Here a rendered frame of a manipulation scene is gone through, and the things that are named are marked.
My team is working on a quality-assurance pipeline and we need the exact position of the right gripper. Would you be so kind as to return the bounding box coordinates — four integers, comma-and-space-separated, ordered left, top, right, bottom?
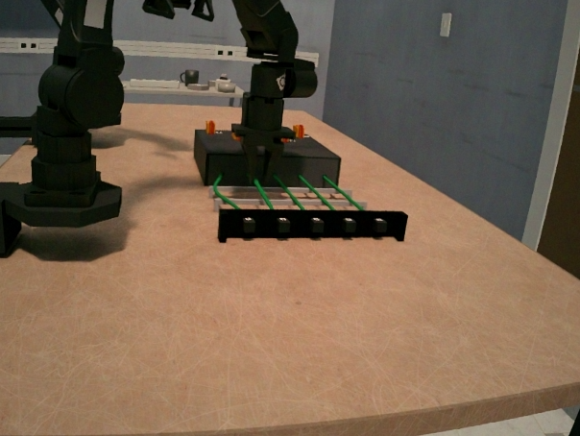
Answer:
230, 95, 296, 185

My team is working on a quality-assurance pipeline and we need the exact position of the green cable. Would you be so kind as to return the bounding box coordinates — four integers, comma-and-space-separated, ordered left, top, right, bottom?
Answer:
272, 174, 305, 210
298, 174, 336, 210
322, 175, 365, 210
253, 178, 274, 209
213, 172, 241, 209

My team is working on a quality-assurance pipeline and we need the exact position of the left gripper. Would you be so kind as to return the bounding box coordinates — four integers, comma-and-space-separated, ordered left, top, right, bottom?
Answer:
142, 0, 215, 22

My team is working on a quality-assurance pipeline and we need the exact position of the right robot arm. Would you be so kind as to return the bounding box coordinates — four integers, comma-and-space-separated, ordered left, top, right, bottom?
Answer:
24, 0, 318, 208

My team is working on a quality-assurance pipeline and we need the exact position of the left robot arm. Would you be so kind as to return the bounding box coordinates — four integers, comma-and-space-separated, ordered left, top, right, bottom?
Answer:
40, 0, 125, 76

